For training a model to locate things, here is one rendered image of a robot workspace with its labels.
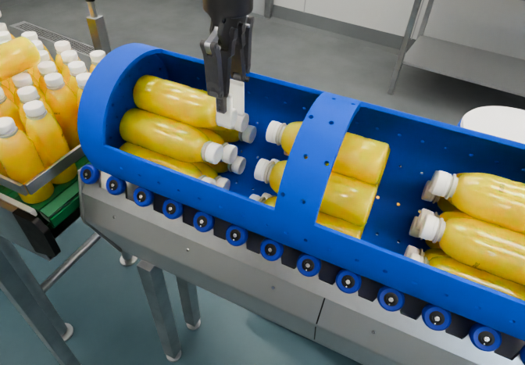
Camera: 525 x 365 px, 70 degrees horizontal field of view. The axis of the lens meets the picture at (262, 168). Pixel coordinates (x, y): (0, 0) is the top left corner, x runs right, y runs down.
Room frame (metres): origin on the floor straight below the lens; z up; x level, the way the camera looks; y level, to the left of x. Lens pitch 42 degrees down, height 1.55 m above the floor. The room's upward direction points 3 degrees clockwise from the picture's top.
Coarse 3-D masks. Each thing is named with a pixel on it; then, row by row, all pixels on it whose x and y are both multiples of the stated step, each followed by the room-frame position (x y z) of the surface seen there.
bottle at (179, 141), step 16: (128, 112) 0.60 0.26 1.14; (144, 112) 0.61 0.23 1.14; (128, 128) 0.57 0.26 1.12; (144, 128) 0.57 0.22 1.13; (160, 128) 0.56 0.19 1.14; (176, 128) 0.56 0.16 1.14; (192, 128) 0.56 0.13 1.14; (144, 144) 0.56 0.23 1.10; (160, 144) 0.54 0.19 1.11; (176, 144) 0.53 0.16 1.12; (192, 144) 0.53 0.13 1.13; (208, 144) 0.54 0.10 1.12; (192, 160) 0.52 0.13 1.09
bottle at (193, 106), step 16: (144, 80) 0.64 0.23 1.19; (160, 80) 0.64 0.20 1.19; (144, 96) 0.61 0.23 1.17; (160, 96) 0.61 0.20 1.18; (176, 96) 0.60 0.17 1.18; (192, 96) 0.59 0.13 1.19; (208, 96) 0.60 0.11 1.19; (160, 112) 0.60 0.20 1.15; (176, 112) 0.58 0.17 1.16; (192, 112) 0.57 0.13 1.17; (208, 112) 0.57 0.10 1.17
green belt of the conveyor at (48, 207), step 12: (84, 156) 0.74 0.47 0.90; (72, 180) 0.65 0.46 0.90; (0, 192) 0.60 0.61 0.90; (12, 192) 0.60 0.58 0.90; (60, 192) 0.61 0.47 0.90; (72, 192) 0.62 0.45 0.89; (36, 204) 0.57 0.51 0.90; (48, 204) 0.57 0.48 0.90; (60, 204) 0.58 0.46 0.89; (72, 204) 0.59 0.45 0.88; (48, 216) 0.54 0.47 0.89; (60, 216) 0.56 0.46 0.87
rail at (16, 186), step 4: (0, 176) 0.57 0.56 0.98; (4, 176) 0.57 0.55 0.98; (0, 180) 0.57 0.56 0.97; (4, 180) 0.57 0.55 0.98; (8, 180) 0.56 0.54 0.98; (12, 180) 0.56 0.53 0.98; (4, 184) 0.57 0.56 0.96; (8, 184) 0.56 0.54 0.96; (12, 184) 0.56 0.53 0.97; (16, 184) 0.55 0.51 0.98; (20, 184) 0.55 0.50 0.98; (12, 188) 0.56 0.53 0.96; (16, 188) 0.55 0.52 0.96; (20, 188) 0.55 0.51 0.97; (24, 188) 0.55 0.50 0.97; (20, 192) 0.55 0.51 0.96; (24, 192) 0.55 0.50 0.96
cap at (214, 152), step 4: (212, 144) 0.54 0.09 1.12; (216, 144) 0.54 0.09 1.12; (208, 148) 0.53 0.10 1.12; (212, 148) 0.53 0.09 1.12; (216, 148) 0.53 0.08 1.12; (220, 148) 0.54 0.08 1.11; (208, 152) 0.52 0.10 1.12; (212, 152) 0.52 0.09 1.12; (216, 152) 0.53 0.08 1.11; (220, 152) 0.54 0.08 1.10; (208, 156) 0.52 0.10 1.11; (212, 156) 0.52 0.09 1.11; (216, 156) 0.53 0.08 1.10; (220, 156) 0.54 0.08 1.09; (208, 160) 0.52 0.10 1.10; (212, 160) 0.51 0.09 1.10; (216, 160) 0.53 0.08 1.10
